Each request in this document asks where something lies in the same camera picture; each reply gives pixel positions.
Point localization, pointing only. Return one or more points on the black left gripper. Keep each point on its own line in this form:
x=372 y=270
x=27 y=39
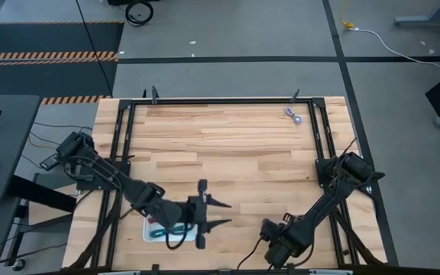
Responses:
x=182 y=215

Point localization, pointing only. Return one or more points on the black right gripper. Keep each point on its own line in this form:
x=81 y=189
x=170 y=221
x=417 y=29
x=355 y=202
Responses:
x=281 y=240

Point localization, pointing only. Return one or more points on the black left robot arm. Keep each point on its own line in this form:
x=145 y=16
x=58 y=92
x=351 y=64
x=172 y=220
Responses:
x=105 y=172

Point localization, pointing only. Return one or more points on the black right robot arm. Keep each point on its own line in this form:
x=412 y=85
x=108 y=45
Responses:
x=327 y=202

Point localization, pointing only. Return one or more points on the black table clamp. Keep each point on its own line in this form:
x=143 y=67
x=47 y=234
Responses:
x=295 y=96
x=155 y=268
x=154 y=95
x=290 y=269

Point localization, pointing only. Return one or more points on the white plastic bin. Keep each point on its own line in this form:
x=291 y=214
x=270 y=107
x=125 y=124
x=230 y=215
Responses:
x=147 y=237

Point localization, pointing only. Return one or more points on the black caster wheel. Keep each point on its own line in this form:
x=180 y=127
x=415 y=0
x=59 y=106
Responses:
x=19 y=264

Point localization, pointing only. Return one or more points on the dark grey side table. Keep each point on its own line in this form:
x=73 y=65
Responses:
x=2 y=153

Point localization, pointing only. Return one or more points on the black hazard-striped floor mat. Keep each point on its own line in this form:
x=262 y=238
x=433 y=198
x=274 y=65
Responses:
x=52 y=38

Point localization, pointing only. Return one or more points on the grey metal table leg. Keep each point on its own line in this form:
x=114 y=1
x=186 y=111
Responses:
x=430 y=20

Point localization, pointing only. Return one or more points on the black aluminium rig frame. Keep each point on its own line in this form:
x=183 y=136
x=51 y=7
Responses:
x=224 y=101

